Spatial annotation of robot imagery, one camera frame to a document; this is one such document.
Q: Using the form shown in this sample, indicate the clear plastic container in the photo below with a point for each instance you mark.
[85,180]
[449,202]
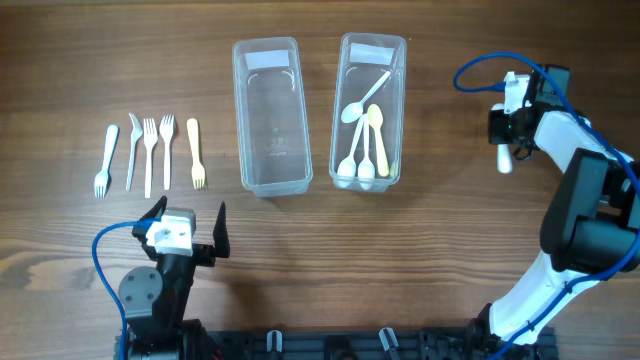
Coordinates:
[272,126]
[364,58]

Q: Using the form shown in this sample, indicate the white slim plastic spoon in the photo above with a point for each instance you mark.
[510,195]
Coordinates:
[366,169]

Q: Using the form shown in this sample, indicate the white short plastic spoon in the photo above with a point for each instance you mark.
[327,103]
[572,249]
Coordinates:
[499,135]

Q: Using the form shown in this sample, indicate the cream yellow plastic spoon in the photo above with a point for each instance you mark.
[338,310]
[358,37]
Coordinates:
[375,120]

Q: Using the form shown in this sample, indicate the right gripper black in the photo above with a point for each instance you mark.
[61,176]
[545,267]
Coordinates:
[497,136]

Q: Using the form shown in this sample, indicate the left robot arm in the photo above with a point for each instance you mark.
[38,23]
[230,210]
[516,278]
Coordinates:
[154,298]

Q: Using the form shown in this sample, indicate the white spoon bowl toward robot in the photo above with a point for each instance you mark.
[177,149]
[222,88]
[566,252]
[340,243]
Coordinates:
[347,167]

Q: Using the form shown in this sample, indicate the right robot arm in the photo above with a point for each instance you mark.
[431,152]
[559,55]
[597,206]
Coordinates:
[593,218]

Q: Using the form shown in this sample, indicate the white short plastic fork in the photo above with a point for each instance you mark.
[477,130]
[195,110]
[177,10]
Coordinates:
[102,178]

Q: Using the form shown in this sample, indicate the clear left plastic container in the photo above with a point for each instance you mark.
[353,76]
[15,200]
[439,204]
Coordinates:
[272,126]

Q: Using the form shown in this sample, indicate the white plastic knife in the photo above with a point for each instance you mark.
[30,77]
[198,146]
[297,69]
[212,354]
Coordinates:
[136,134]

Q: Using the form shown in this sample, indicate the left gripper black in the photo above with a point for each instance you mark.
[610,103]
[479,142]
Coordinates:
[207,252]

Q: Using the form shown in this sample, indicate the clear right plastic container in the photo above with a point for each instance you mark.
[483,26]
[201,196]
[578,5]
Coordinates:
[364,58]

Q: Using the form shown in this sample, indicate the cream yellow plastic fork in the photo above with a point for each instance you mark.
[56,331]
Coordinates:
[198,171]

